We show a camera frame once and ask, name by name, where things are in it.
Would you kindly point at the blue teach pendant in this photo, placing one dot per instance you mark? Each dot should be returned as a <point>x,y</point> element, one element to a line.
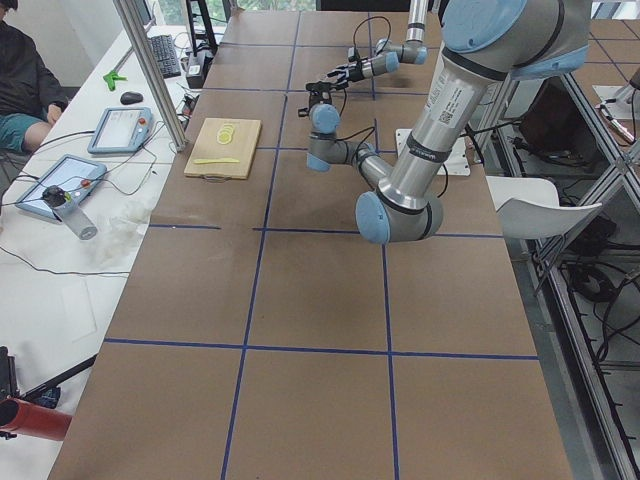
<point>121,130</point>
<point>75,175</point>

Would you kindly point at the red thermos bottle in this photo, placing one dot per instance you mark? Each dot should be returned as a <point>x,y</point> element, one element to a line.
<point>19,417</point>

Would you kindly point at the green plastic clamp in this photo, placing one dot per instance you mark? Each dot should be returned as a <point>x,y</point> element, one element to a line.
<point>111,78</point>

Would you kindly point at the black keyboard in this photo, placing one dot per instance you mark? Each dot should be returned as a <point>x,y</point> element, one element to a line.
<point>164,52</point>

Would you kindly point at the black computer mouse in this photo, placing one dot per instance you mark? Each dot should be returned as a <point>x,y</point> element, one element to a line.
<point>131,97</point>

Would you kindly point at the blue teach pendant near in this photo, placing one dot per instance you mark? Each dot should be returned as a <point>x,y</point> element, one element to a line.
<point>75,175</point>

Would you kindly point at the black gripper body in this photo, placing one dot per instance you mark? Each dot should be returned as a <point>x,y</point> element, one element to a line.
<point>355,72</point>
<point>317,96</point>

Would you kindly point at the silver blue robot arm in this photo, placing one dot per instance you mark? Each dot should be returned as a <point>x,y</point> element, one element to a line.
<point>387,55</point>
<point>484,42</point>

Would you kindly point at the wooden cutting board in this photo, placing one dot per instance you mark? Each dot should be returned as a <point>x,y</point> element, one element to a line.
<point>232,161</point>

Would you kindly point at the lemon slices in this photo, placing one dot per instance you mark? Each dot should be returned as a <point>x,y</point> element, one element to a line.
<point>225,133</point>

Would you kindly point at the white plastic chair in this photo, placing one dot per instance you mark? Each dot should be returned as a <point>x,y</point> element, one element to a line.
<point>529,208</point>

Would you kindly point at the seated person in black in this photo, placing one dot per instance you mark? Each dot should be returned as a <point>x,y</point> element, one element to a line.
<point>32,99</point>

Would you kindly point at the clear grey water bottle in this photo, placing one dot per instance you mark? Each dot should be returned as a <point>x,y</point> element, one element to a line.
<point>68,211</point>

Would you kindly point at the blue teach pendant far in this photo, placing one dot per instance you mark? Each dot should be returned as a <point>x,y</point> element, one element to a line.
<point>121,130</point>

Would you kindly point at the aluminium frame post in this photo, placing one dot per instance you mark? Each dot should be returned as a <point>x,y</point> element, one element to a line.
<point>137,35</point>

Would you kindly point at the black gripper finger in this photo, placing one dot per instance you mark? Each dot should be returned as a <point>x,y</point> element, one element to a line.
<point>340,72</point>
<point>339,83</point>

